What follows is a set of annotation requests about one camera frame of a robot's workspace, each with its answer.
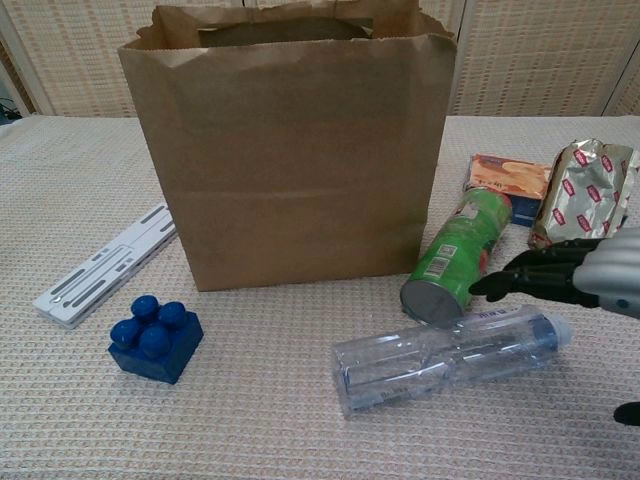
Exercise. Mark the white folding stand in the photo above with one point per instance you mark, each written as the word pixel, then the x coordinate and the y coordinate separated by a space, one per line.
pixel 100 265

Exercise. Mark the brown paper bag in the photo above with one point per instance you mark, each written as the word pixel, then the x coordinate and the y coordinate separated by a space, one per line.
pixel 295 165

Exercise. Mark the blue toy building block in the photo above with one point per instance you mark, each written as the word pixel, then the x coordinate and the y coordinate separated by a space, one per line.
pixel 160 357

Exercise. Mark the silver foil pack red logos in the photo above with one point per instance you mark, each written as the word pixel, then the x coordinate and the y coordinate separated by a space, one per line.
pixel 580 195

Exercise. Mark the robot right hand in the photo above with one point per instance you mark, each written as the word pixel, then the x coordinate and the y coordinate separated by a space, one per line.
pixel 607 272

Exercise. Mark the green Pringles can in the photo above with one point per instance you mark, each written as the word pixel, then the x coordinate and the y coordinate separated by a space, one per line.
pixel 457 245

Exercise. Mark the bamboo folding screen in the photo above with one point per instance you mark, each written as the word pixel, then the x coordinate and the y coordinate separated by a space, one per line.
pixel 540 60

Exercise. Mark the orange and blue cracker box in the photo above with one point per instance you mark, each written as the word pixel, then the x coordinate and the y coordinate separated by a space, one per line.
pixel 505 175

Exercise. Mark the beige woven tablecloth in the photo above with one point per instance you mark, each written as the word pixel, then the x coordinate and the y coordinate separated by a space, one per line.
pixel 300 425

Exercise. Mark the clear plastic water bottle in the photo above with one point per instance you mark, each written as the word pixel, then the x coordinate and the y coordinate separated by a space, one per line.
pixel 400 365

